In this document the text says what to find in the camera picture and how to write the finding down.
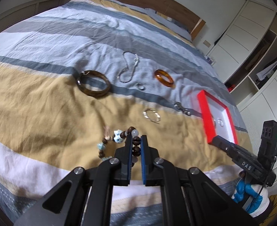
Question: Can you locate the white wardrobe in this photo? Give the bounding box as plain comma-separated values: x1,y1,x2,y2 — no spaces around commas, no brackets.
208,0,277,193

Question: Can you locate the silver clasp chain piece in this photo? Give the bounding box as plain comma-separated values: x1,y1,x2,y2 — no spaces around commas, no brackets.
174,102,192,116

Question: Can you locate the grey pillow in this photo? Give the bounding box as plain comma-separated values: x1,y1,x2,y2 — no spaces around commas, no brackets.
148,8,192,40

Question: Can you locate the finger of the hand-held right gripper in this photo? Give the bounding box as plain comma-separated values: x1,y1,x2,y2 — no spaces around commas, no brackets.
212,135,238,155

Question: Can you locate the silver bracelet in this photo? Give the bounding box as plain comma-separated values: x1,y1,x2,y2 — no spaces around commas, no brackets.
142,108,162,124

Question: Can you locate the amber bangle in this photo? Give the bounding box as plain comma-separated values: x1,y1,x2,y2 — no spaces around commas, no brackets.
154,69,176,89

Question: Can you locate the person's right hand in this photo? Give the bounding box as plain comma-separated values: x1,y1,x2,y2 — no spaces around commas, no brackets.
232,170,270,217

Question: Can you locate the dark brown bangle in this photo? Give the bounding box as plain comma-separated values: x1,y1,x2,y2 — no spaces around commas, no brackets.
77,70,111,97

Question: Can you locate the low louvred cabinet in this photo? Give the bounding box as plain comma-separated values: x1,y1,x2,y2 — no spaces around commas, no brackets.
0,0,66,41

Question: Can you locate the purple box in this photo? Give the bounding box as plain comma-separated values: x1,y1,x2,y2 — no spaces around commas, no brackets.
205,55,217,66

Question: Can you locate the silver chain necklace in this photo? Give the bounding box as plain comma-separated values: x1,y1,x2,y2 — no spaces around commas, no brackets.
117,51,140,83

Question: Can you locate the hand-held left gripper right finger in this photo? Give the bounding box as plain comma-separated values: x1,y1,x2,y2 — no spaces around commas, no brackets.
141,135,259,226

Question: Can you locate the wooden beaded bracelet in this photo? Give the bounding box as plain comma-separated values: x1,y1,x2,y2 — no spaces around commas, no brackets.
97,126,140,168

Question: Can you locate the striped shirt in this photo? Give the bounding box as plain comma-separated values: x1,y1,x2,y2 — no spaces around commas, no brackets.
256,62,277,82

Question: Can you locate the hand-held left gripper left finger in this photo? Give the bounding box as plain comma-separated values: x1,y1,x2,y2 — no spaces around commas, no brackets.
13,135,133,226

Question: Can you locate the striped duvet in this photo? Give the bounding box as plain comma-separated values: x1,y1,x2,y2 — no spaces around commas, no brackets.
0,0,256,226

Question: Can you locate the red box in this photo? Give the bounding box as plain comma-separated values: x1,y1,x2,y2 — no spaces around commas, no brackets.
197,90,239,145

